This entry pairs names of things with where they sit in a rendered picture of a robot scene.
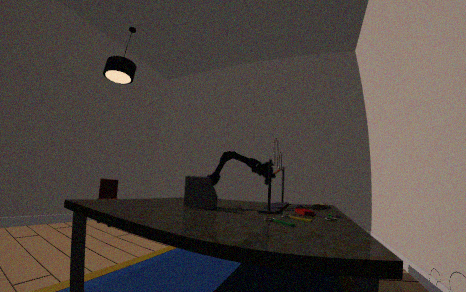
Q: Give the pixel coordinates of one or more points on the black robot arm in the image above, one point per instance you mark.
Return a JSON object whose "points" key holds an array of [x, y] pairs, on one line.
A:
{"points": [[230, 155]]}

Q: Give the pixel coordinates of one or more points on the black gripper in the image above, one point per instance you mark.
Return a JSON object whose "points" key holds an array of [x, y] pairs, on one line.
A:
{"points": [[264, 172]]}

